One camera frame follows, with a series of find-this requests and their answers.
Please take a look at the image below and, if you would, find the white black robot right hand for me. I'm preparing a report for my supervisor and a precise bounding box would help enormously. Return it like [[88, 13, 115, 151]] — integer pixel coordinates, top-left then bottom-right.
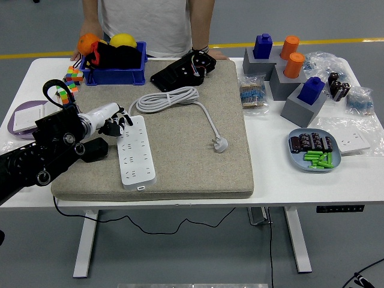
[[352, 271, 377, 288]]

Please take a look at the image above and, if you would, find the person's right hand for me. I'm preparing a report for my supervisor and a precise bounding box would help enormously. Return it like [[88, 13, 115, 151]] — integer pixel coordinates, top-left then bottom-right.
[[70, 20, 103, 61]]

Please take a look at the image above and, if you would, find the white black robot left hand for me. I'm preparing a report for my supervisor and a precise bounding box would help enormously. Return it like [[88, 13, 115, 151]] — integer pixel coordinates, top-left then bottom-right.
[[82, 102, 134, 138]]

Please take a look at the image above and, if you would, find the person's left hand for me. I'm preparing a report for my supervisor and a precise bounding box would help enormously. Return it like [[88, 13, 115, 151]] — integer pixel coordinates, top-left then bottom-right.
[[206, 49, 230, 61]]

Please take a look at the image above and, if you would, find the black plug with cord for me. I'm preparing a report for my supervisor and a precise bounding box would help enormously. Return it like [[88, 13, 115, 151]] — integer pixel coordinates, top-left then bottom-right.
[[52, 137, 238, 235]]

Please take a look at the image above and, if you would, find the white power strip with cord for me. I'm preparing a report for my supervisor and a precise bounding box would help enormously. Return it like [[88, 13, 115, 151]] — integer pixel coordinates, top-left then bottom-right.
[[116, 86, 229, 191]]

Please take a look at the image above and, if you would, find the orange fruit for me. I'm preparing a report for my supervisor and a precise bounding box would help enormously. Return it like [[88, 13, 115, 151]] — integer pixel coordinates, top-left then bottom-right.
[[77, 32, 101, 56]]

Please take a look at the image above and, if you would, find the yellow lemon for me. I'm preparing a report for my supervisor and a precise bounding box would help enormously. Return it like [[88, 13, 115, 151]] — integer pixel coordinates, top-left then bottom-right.
[[109, 33, 138, 49]]

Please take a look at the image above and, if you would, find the grey block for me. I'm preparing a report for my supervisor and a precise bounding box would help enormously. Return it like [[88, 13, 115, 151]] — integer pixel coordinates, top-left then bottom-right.
[[269, 63, 308, 101], [242, 47, 285, 81], [281, 82, 328, 128]]

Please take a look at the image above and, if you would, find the blue plastic bin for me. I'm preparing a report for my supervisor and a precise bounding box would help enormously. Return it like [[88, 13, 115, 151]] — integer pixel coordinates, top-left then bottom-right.
[[79, 41, 148, 86]]

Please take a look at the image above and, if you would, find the colourful puzzle cube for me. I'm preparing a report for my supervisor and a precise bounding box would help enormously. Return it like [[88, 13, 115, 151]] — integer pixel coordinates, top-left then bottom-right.
[[65, 65, 85, 86], [55, 83, 79, 106]]

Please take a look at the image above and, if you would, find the black pouch with red trim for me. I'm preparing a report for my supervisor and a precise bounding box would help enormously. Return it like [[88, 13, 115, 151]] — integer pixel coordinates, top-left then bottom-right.
[[80, 41, 143, 71]]

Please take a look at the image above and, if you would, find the blue square peg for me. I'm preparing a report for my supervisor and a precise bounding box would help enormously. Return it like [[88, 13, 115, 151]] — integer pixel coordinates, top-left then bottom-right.
[[298, 77, 326, 106], [253, 33, 274, 60]]

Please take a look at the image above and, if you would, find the clear bag of resistors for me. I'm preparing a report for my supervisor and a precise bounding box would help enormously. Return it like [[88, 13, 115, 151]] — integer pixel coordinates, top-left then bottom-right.
[[238, 74, 271, 116], [344, 86, 376, 116]]

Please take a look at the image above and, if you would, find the person's torso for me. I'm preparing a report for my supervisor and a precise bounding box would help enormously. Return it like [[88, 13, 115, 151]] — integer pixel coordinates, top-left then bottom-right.
[[100, 0, 193, 58]]

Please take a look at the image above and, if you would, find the orange cylinder peg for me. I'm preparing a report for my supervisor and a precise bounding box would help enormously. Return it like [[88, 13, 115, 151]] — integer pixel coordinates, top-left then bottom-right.
[[283, 52, 306, 79], [280, 35, 301, 61]]

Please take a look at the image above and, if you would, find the black table control panel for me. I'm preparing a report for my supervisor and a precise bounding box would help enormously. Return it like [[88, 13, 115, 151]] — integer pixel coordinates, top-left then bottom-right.
[[316, 205, 366, 214]]

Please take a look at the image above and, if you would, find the white table leg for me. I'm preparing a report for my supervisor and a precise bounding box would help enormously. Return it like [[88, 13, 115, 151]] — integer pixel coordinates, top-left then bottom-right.
[[284, 206, 313, 274], [73, 209, 100, 278]]

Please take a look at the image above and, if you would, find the purple tray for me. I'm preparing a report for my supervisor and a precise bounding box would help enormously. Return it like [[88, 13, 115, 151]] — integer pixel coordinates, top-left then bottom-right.
[[7, 100, 49, 140]]

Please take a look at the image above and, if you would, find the clear bag of beads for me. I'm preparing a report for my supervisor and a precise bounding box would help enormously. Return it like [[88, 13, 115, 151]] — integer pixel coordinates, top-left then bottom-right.
[[0, 140, 23, 154]]

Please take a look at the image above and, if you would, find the beige fabric mat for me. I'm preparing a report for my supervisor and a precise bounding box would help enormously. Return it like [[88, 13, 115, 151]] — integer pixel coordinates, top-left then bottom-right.
[[50, 59, 255, 202]]

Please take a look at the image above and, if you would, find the large clear plastic bag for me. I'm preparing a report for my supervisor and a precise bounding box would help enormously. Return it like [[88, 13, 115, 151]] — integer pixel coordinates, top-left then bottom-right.
[[302, 51, 352, 79]]

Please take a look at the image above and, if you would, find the clear bag holding socket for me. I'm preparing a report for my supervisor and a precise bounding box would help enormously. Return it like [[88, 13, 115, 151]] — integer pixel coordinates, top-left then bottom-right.
[[317, 115, 384, 157]]

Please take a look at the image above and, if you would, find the grey-blue plate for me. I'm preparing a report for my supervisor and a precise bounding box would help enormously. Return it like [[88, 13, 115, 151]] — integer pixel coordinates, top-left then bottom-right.
[[288, 128, 343, 173]]

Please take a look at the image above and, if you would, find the black floor cable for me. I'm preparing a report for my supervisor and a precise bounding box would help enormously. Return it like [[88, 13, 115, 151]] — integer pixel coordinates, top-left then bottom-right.
[[341, 258, 384, 288]]

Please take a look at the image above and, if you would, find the black device housing with wires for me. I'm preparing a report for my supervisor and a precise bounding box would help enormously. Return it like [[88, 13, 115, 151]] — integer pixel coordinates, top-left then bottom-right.
[[149, 50, 217, 93]]

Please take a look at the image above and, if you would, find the thin black hanging cable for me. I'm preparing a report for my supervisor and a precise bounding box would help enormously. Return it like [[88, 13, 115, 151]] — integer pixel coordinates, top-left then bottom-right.
[[266, 206, 275, 288]]

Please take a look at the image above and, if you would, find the silver metal bracket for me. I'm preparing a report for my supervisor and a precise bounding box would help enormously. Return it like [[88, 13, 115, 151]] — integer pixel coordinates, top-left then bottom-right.
[[247, 206, 274, 226]]

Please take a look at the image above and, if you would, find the white wall socket panel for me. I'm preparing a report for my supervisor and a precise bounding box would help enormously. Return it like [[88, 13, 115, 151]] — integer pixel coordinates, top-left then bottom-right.
[[332, 130, 371, 155]]

